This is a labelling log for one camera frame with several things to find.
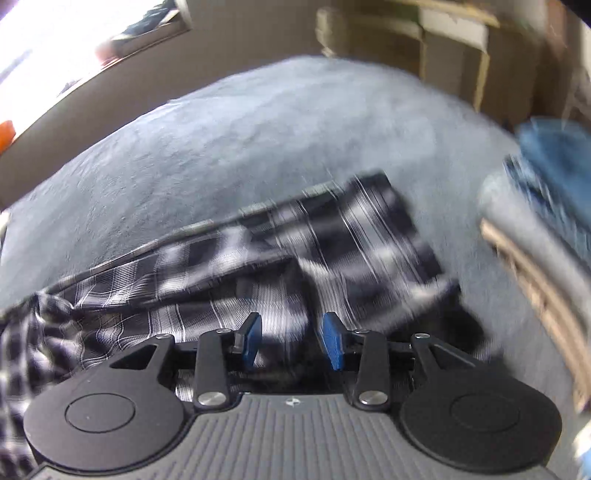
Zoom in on black white plaid pants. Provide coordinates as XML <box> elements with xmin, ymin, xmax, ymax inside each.
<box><xmin>1</xmin><ymin>173</ymin><xmax>485</xmax><ymax>479</ymax></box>

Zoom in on grey bed blanket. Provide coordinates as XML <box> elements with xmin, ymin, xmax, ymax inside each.
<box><xmin>1</xmin><ymin>57</ymin><xmax>585</xmax><ymax>478</ymax></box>

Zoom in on folded grey garment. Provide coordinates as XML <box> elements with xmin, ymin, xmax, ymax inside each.
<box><xmin>478</xmin><ymin>172</ymin><xmax>590</xmax><ymax>412</ymax></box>

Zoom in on orange box on windowsill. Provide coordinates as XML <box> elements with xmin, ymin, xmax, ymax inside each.
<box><xmin>0</xmin><ymin>120</ymin><xmax>16</xmax><ymax>153</ymax></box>

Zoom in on light wooden desk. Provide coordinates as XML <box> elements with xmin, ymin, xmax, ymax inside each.
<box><xmin>332</xmin><ymin>1</ymin><xmax>540</xmax><ymax>128</ymax></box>

